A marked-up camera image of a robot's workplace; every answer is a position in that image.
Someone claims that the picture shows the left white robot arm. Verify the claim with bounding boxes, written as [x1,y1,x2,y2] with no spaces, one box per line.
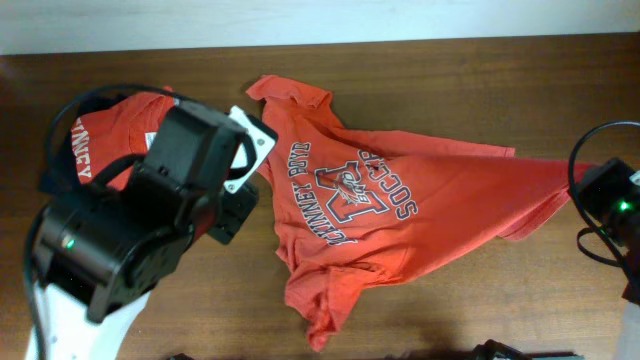
[23,155,258,359]

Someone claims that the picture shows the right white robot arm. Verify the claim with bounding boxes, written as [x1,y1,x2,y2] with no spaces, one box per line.
[574,158,639,359]

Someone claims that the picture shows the folded orange printed t-shirt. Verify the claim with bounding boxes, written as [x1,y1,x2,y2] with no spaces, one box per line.
[70,85,216,241]

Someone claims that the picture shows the folded navy garment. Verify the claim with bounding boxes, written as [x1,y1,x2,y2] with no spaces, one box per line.
[37,94,127,195]

